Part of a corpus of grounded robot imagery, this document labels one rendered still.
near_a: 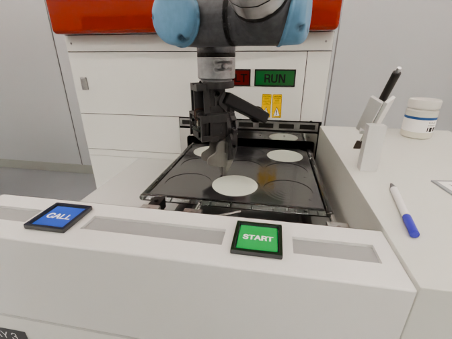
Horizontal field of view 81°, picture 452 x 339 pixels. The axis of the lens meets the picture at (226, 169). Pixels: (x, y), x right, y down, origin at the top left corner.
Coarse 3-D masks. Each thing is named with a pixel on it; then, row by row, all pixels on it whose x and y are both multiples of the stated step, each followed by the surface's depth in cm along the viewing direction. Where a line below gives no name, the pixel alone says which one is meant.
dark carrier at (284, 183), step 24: (192, 168) 67; (216, 168) 67; (240, 168) 67; (264, 168) 66; (288, 168) 67; (168, 192) 55; (192, 192) 55; (216, 192) 55; (264, 192) 55; (288, 192) 55; (312, 192) 55
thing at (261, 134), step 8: (184, 128) 88; (184, 136) 89; (240, 136) 85; (248, 136) 85; (256, 136) 84; (264, 136) 84; (272, 136) 83; (280, 136) 83; (288, 136) 82; (296, 136) 82; (304, 136) 82; (312, 136) 81; (184, 144) 90; (312, 152) 84
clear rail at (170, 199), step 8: (168, 200) 52; (176, 200) 52; (184, 200) 52; (192, 200) 51; (200, 200) 51; (208, 200) 51; (216, 200) 51; (224, 200) 51; (232, 208) 50; (240, 208) 50; (248, 208) 50; (256, 208) 49; (264, 208) 49; (272, 208) 49; (280, 208) 49; (288, 208) 49; (296, 208) 49; (304, 208) 48; (320, 216) 48; (328, 216) 47
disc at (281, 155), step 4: (272, 152) 78; (276, 152) 78; (280, 152) 78; (284, 152) 78; (288, 152) 78; (292, 152) 78; (296, 152) 78; (268, 156) 75; (272, 156) 75; (276, 156) 75; (280, 156) 75; (284, 156) 75; (288, 156) 75; (292, 156) 75; (296, 156) 75; (300, 156) 75; (276, 160) 72; (280, 160) 72; (284, 160) 72; (288, 160) 72; (292, 160) 72; (296, 160) 72
